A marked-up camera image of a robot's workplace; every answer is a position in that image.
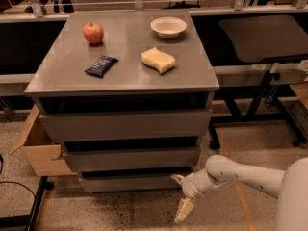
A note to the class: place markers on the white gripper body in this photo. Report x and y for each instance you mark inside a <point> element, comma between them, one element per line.
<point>193,186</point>

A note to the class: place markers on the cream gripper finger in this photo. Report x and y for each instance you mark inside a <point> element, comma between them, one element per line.
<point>184,208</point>
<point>178,178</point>

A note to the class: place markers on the grey bottom drawer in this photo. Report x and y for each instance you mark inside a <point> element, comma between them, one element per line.
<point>128,183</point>

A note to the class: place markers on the grey drawer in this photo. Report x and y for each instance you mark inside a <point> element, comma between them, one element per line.
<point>123,126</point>
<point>128,183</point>
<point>132,159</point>

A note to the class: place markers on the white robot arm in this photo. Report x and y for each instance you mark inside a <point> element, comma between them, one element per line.
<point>289,187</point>

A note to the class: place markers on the grey middle drawer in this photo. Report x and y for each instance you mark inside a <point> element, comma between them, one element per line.
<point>132,159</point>

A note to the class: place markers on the grey top drawer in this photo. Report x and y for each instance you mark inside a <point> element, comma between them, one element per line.
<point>123,126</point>

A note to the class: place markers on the grey drawer cabinet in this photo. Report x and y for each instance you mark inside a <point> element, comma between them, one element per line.
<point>62,87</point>

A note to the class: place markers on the yellow sponge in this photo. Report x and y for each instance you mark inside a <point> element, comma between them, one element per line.
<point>157,59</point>

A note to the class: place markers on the dark snack bag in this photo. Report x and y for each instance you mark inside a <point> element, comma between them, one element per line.
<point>101,66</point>

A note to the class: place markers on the cardboard box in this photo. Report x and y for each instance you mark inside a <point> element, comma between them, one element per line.
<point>44,156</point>

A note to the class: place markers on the black side table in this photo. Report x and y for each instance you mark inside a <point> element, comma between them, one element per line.
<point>256,58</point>

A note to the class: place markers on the white bowl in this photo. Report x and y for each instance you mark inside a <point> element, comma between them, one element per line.
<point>168,27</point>

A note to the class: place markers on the red apple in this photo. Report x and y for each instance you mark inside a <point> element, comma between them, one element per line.
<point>93,33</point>

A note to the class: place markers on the metal railing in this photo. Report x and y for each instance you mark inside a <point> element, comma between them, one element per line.
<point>154,4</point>

